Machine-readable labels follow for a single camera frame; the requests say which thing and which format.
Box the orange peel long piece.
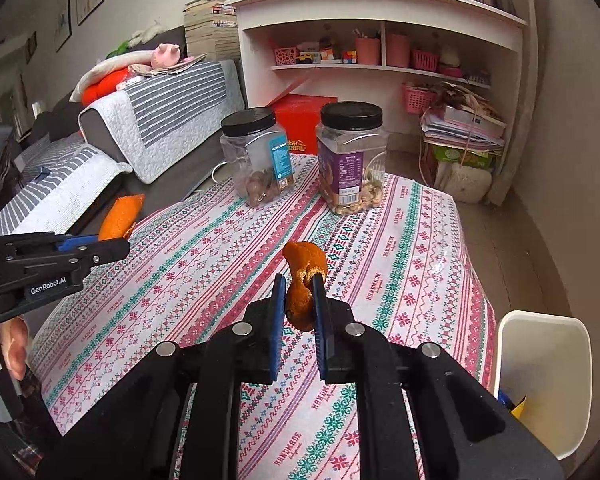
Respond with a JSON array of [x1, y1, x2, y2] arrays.
[[283, 240, 328, 332]]

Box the white trash bin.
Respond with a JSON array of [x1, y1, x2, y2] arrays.
[[492, 310, 593, 460]]

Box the left hand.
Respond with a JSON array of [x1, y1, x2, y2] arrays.
[[0, 316, 29, 380]]

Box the white quilted seat cover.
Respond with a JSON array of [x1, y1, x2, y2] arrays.
[[0, 144, 132, 236]]

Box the grey sofa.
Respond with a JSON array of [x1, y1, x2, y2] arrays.
[[0, 51, 245, 236]]

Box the red orange pillow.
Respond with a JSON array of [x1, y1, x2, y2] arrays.
[[81, 67, 131, 106]]

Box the grey striped quilted cover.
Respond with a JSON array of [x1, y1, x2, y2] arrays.
[[78, 61, 245, 184]]

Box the patterned pink green tablecloth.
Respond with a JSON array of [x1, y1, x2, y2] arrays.
[[26, 153, 498, 480]]

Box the clear jar blue label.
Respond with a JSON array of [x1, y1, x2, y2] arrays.
[[220, 107, 294, 208]]

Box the pink plush toy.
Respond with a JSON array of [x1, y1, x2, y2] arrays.
[[150, 44, 181, 70]]

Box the white stuffed sack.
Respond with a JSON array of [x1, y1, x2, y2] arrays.
[[434, 162, 492, 204]]

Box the red gift box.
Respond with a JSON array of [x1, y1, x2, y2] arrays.
[[271, 93, 338, 155]]

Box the clear jar purple label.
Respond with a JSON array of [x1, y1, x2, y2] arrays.
[[316, 101, 388, 216]]

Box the pile of papers and magazines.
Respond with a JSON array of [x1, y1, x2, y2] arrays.
[[419, 84, 508, 172]]

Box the pink basket lower shelf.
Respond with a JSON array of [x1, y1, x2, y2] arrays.
[[402, 82, 436, 116]]

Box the pink basket shelf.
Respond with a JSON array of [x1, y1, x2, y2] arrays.
[[412, 50, 439, 72], [402, 82, 436, 116]]

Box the pink cup left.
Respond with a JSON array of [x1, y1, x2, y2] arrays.
[[355, 37, 381, 65]]

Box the pink cup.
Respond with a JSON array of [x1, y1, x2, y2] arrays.
[[386, 32, 411, 68], [355, 37, 381, 65]]

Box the white bookshelf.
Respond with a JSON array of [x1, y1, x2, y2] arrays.
[[233, 0, 538, 205]]

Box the pink cup right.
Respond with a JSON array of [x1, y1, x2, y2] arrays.
[[386, 32, 411, 68]]

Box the pink basket upper shelf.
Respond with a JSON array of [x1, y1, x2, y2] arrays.
[[412, 50, 439, 72]]

